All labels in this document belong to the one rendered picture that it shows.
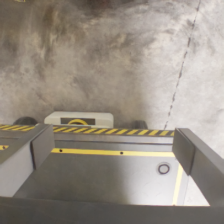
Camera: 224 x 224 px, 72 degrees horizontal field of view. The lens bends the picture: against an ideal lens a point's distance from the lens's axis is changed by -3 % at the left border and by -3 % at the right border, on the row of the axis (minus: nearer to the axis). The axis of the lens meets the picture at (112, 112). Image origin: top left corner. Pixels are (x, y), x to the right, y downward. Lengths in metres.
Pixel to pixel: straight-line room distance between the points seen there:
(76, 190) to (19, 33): 0.65
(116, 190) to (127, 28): 0.58
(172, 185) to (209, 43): 0.57
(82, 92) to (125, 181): 0.42
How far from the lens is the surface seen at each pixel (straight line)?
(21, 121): 0.71
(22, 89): 0.82
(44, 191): 0.55
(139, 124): 0.61
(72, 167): 0.47
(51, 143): 0.17
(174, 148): 0.17
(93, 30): 0.71
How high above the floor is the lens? 0.69
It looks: 74 degrees down
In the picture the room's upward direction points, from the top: 172 degrees counter-clockwise
